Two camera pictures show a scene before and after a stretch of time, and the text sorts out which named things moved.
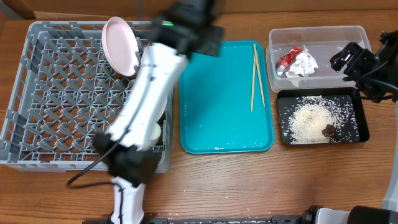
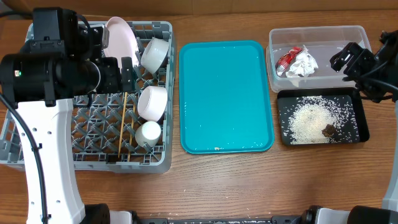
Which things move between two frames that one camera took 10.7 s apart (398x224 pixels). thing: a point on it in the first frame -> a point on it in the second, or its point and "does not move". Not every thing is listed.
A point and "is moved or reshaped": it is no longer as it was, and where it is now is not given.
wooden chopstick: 259,74 is moved or reshaped
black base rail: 301,219 does not move
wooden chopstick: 253,75 is moved or reshaped
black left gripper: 210,45 -> 112,84
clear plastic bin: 299,58 does not move
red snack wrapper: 285,61 does not move
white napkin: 304,65 does not move
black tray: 321,116 does not move
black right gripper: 351,55 does not move
